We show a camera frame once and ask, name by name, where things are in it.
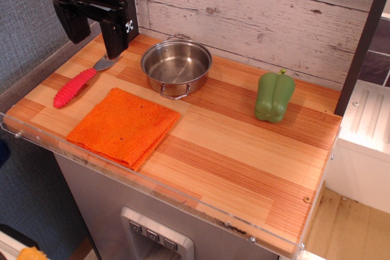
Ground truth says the dark right vertical post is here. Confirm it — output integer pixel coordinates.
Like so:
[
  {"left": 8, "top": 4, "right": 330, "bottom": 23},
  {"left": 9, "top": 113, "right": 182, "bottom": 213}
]
[{"left": 334, "top": 0, "right": 387, "bottom": 116}]

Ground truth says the red handled metal utensil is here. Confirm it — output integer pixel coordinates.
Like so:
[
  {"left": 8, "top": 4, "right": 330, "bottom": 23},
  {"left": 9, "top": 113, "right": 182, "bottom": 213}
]
[{"left": 53, "top": 54, "right": 121, "bottom": 108}]

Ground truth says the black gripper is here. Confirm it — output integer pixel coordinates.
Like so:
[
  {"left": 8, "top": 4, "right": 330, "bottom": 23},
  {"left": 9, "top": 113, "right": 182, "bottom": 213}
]
[{"left": 52, "top": 0, "right": 129, "bottom": 59}]

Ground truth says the yellow object bottom left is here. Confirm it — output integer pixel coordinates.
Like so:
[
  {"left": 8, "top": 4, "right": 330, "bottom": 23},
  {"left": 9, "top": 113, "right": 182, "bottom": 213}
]
[{"left": 16, "top": 247, "right": 48, "bottom": 260}]

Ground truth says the green bell pepper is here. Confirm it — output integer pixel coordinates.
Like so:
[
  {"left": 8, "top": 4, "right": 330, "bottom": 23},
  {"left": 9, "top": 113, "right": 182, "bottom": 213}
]
[{"left": 254, "top": 69, "right": 296, "bottom": 123}]

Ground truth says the orange folded cloth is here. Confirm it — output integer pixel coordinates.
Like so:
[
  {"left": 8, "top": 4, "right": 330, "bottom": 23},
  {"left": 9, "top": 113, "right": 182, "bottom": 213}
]
[{"left": 66, "top": 88, "right": 180, "bottom": 171}]

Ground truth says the grey toy fridge cabinet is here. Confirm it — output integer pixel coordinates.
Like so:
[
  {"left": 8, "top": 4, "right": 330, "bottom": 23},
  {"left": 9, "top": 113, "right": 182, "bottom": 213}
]
[{"left": 55, "top": 155, "right": 278, "bottom": 259}]

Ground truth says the silver dispenser panel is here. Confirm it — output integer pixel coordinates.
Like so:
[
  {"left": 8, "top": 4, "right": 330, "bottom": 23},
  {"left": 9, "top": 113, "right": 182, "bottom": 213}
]
[{"left": 121, "top": 206, "right": 195, "bottom": 259}]

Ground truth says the stainless steel pot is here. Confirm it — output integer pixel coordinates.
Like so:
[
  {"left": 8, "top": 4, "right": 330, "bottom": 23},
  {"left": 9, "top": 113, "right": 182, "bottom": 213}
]
[{"left": 141, "top": 33, "right": 213, "bottom": 100}]

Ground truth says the clear acrylic table guard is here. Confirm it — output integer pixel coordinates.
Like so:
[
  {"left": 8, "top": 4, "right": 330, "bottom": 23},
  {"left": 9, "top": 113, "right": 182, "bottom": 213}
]
[{"left": 3, "top": 107, "right": 341, "bottom": 259}]

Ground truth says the white toy sink unit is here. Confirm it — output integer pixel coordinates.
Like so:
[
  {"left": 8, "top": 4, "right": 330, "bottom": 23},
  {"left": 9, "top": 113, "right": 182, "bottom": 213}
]
[{"left": 325, "top": 80, "right": 389, "bottom": 213}]

